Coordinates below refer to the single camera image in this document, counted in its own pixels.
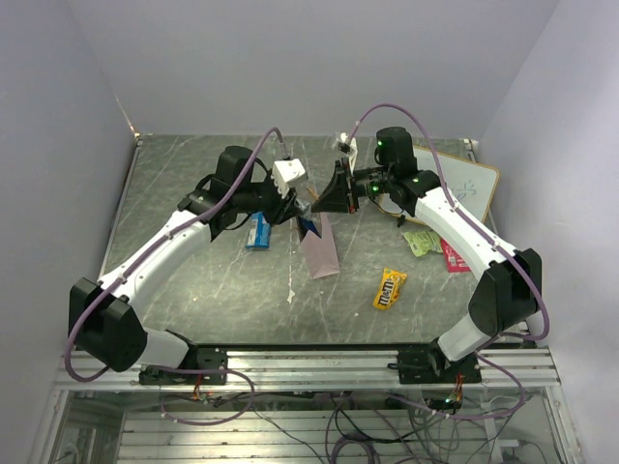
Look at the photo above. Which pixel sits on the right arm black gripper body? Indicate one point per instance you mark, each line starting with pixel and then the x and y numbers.
pixel 366 183

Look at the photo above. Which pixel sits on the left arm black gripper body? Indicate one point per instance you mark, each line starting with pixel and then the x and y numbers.
pixel 266 198

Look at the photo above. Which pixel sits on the silver Big Foot candy packet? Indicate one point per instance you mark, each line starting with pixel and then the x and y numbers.
pixel 303 208

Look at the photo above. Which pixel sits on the white paper bag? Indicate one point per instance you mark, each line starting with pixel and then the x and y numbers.
pixel 320 254

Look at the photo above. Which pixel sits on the blue Burts chips bag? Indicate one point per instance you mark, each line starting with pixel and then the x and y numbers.
pixel 306 226

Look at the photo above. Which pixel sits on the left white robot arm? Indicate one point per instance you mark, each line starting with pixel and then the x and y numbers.
pixel 105 315

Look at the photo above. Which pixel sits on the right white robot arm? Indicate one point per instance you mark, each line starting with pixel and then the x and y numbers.
pixel 509 279

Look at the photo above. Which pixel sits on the blue cookie snack packet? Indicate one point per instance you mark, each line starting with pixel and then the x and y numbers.
pixel 259 232

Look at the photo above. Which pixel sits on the green snack packet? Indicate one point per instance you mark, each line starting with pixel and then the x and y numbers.
pixel 423 242

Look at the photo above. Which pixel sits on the yellow M&M's packet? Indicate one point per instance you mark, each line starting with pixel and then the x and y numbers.
pixel 389 289

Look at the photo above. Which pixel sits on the red snack packet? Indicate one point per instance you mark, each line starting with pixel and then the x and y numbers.
pixel 454 262

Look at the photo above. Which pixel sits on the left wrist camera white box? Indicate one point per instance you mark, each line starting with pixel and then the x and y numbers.
pixel 287 175

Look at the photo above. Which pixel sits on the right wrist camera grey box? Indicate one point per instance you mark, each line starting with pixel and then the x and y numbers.
pixel 347 145

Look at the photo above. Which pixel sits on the whiteboard with yellow frame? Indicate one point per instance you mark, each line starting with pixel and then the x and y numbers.
pixel 473 184

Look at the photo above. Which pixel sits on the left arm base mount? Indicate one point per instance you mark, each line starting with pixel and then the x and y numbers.
pixel 202 363

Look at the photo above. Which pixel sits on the aluminium frame rail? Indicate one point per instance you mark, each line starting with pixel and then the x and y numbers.
pixel 279 371

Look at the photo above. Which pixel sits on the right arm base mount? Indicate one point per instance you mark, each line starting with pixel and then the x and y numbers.
pixel 418 364

